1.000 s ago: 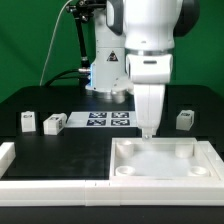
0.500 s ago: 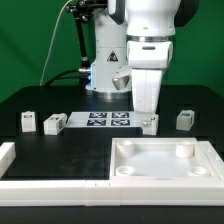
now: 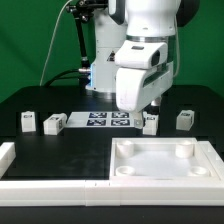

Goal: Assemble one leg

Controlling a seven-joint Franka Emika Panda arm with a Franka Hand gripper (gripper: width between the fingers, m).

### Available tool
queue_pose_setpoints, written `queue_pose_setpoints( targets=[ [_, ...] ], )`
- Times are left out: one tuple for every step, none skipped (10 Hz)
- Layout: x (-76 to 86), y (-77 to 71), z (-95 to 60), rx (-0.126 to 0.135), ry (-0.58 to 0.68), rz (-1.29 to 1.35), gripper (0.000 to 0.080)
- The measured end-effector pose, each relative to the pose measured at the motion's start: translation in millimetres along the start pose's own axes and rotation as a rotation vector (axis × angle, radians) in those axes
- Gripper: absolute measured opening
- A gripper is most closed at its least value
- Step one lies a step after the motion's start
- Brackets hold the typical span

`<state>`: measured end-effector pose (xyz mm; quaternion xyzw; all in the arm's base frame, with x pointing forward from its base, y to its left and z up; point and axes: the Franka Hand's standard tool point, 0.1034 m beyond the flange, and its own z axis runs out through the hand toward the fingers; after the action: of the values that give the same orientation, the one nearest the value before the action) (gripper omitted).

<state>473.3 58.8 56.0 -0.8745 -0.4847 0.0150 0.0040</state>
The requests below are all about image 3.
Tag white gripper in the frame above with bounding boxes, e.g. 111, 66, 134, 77
116, 62, 173, 128

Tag white square tabletop tray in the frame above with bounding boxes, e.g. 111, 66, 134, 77
109, 138, 220, 181

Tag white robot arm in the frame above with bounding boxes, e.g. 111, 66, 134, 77
87, 0, 200, 129

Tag white tag marker sheet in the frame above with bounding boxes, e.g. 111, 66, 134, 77
67, 111, 136, 128

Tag black cables at base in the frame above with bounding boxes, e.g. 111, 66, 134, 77
44, 68, 88, 88

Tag white front fence rail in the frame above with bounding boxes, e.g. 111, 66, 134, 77
0, 181, 224, 207

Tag grey cable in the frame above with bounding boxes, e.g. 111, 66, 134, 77
39, 0, 73, 87

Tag white left fence rail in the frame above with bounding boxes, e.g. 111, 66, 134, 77
0, 142, 16, 179

